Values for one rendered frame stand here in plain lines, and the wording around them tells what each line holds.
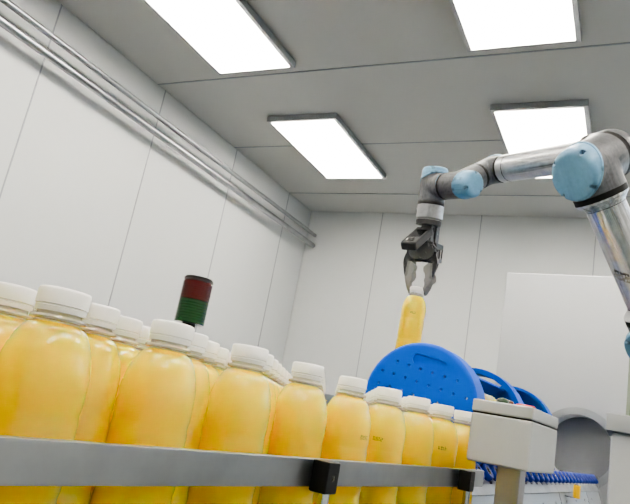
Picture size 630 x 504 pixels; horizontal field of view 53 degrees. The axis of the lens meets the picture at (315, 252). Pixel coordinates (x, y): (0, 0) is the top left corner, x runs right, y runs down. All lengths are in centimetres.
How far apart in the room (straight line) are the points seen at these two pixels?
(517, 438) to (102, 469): 74
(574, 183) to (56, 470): 122
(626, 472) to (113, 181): 427
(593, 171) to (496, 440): 62
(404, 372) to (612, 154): 67
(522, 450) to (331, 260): 651
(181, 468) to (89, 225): 446
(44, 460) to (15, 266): 413
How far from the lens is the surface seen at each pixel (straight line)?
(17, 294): 55
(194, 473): 58
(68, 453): 49
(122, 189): 521
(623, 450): 164
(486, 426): 111
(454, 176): 175
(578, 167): 146
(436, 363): 152
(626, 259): 151
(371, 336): 709
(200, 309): 135
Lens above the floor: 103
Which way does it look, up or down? 14 degrees up
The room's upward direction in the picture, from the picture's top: 11 degrees clockwise
